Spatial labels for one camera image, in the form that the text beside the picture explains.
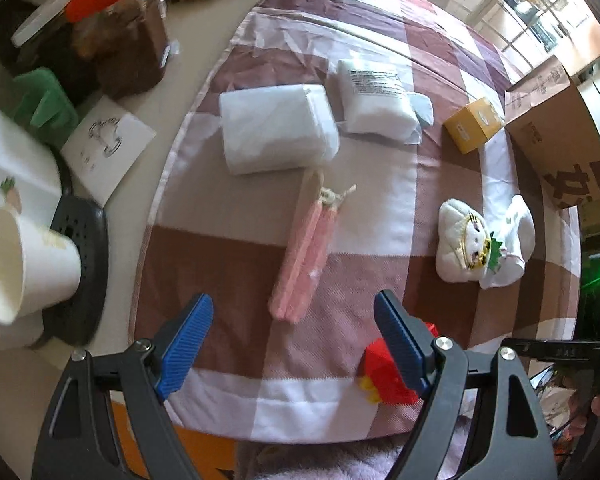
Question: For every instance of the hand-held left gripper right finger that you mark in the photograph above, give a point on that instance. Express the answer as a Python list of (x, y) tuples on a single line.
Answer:
[(397, 340)]

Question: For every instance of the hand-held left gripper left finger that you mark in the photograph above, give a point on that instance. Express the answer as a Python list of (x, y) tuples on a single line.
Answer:
[(187, 340)]

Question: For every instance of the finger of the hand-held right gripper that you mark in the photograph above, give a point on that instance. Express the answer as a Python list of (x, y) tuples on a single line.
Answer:
[(555, 349)]

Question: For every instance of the white character socks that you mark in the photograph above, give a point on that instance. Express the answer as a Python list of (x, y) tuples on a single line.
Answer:
[(467, 242)]

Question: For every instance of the pink stick pack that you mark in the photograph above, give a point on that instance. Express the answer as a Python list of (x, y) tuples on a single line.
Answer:
[(305, 255)]

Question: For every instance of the brown cardboard box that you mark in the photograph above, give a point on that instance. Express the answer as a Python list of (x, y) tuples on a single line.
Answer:
[(555, 130)]

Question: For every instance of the yellow carton box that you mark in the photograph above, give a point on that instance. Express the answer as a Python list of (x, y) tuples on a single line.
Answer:
[(472, 122)]

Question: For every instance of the white tissue pack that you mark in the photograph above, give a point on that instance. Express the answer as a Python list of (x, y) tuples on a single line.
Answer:
[(277, 127)]

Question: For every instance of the zip bag of cotton pads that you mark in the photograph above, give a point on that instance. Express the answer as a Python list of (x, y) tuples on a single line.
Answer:
[(375, 95)]

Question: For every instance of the red toy block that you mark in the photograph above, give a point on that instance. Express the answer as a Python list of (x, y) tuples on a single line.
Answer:
[(385, 377)]

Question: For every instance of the brown white checkered cloth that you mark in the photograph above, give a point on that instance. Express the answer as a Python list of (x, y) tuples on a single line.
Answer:
[(380, 185)]

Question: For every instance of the white paper cup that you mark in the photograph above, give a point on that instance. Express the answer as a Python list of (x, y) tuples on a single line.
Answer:
[(25, 265)]

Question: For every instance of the white card with drawing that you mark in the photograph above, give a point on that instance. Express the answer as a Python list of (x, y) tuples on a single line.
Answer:
[(107, 155)]

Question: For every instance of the light blue small piece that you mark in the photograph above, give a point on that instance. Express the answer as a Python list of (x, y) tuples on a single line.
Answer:
[(422, 110)]

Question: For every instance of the green plastic piece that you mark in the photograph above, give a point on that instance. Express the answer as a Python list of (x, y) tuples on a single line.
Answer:
[(45, 100)]

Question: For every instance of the red lid snack jar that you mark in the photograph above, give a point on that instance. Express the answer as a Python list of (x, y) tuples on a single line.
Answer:
[(125, 45)]

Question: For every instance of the white lid jar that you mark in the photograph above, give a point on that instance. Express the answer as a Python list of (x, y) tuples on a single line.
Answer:
[(45, 25)]

